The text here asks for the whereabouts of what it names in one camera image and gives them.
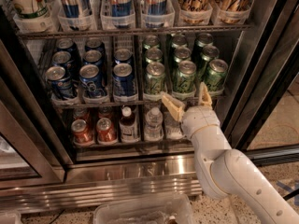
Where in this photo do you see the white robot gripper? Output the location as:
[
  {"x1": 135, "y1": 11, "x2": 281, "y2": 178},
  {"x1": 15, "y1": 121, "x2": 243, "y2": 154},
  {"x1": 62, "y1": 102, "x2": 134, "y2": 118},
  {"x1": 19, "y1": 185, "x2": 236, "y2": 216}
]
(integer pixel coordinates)
[{"x1": 161, "y1": 82, "x2": 220, "y2": 139}]

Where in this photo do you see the green can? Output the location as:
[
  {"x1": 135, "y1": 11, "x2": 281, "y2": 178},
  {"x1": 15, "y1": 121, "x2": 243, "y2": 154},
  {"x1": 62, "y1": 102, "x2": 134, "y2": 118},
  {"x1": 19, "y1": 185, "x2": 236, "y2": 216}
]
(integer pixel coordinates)
[
  {"x1": 173, "y1": 61, "x2": 196, "y2": 93},
  {"x1": 173, "y1": 47, "x2": 192, "y2": 66},
  {"x1": 170, "y1": 34, "x2": 188, "y2": 49},
  {"x1": 145, "y1": 62, "x2": 165, "y2": 95},
  {"x1": 142, "y1": 35, "x2": 161, "y2": 50},
  {"x1": 204, "y1": 59, "x2": 228, "y2": 91},
  {"x1": 192, "y1": 33, "x2": 213, "y2": 57},
  {"x1": 197, "y1": 45, "x2": 220, "y2": 77},
  {"x1": 144, "y1": 48, "x2": 164, "y2": 66}
]

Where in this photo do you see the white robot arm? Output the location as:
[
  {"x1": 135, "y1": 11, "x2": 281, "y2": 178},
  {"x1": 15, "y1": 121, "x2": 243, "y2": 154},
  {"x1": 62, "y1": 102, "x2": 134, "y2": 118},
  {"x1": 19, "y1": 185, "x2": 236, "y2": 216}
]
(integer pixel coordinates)
[{"x1": 162, "y1": 83, "x2": 299, "y2": 224}]

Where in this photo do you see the blue can front right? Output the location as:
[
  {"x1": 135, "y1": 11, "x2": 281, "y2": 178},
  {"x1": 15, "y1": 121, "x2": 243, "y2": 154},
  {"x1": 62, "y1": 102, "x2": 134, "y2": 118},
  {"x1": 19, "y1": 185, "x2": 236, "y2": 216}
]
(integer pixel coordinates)
[{"x1": 112, "y1": 63, "x2": 136, "y2": 97}]

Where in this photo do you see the red can back right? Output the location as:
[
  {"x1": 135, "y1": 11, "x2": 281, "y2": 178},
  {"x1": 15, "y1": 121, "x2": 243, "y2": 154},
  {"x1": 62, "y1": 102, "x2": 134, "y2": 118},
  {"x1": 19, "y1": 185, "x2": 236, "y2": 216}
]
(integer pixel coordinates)
[{"x1": 98, "y1": 106, "x2": 113, "y2": 119}]

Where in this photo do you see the red can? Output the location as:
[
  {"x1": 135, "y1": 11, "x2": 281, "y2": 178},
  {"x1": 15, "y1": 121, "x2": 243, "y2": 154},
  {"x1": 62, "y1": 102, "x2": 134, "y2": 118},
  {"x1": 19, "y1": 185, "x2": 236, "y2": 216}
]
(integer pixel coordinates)
[
  {"x1": 71, "y1": 119, "x2": 93, "y2": 145},
  {"x1": 98, "y1": 106, "x2": 113, "y2": 119},
  {"x1": 96, "y1": 118, "x2": 117, "y2": 143},
  {"x1": 73, "y1": 108, "x2": 90, "y2": 122}
]

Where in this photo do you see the red can front right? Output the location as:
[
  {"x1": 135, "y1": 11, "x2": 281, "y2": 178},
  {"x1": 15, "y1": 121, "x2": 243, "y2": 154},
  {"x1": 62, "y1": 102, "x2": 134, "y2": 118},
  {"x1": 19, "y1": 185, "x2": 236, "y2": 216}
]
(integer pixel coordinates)
[{"x1": 96, "y1": 118, "x2": 117, "y2": 143}]

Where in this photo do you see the blue can front middle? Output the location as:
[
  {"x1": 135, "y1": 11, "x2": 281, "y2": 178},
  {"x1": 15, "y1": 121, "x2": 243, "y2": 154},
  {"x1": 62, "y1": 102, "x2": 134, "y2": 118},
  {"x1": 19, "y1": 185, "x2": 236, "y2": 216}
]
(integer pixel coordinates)
[{"x1": 79, "y1": 64, "x2": 107, "y2": 98}]

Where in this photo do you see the red can back left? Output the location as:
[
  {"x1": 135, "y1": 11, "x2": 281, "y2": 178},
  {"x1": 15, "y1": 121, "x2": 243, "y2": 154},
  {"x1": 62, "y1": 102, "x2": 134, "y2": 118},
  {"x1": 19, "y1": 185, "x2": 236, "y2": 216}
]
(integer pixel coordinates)
[{"x1": 73, "y1": 108, "x2": 90, "y2": 122}]

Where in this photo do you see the stainless steel fridge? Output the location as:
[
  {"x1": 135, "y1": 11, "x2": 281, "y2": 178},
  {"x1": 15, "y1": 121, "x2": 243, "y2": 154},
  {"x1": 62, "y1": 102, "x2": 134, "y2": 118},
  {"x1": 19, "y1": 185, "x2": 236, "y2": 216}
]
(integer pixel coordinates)
[{"x1": 0, "y1": 0, "x2": 299, "y2": 213}]

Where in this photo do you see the red can front left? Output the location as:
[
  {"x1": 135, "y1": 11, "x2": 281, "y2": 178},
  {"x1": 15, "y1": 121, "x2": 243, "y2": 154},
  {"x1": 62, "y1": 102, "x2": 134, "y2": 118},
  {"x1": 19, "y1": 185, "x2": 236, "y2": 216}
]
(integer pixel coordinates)
[{"x1": 71, "y1": 119, "x2": 93, "y2": 145}]

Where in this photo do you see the blue can back middle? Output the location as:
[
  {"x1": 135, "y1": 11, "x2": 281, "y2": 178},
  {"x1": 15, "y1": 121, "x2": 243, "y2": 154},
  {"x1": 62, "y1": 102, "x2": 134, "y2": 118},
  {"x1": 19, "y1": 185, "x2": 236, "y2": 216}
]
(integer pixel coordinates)
[{"x1": 85, "y1": 38, "x2": 106, "y2": 54}]

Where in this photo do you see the blue can front left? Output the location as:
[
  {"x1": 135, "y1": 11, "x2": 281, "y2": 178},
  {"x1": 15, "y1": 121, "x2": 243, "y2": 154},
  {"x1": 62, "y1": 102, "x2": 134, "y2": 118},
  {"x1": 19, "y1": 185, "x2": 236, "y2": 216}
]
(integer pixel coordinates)
[{"x1": 46, "y1": 66, "x2": 77, "y2": 100}]

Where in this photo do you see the blue can back left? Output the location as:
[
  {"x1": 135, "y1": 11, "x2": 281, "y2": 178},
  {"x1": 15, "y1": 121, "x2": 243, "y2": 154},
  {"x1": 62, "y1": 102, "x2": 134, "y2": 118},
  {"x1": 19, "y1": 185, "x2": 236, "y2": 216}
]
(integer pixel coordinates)
[{"x1": 56, "y1": 38, "x2": 81, "y2": 65}]

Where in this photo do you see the clear water bottle left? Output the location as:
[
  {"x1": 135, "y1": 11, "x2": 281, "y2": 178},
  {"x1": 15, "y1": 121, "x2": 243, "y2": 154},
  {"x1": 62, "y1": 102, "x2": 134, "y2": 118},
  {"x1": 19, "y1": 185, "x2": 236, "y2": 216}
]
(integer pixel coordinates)
[{"x1": 145, "y1": 107, "x2": 163, "y2": 141}]

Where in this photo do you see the brown drink bottle white cap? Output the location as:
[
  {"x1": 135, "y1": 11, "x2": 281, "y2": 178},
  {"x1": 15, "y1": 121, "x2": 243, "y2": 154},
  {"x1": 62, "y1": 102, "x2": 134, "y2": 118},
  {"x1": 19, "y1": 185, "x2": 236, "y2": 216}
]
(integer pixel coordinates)
[{"x1": 120, "y1": 106, "x2": 139, "y2": 143}]

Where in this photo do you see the clear plastic bin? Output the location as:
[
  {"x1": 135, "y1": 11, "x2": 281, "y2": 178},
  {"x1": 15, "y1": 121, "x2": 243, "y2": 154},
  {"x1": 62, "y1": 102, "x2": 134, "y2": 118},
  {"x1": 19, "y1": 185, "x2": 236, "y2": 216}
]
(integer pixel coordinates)
[{"x1": 93, "y1": 193, "x2": 195, "y2": 224}]

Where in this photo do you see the black tripod leg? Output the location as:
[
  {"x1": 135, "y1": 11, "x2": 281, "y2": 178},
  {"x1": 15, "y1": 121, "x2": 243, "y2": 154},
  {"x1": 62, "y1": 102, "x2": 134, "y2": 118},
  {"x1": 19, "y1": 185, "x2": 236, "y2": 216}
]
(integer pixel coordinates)
[{"x1": 283, "y1": 189, "x2": 299, "y2": 201}]

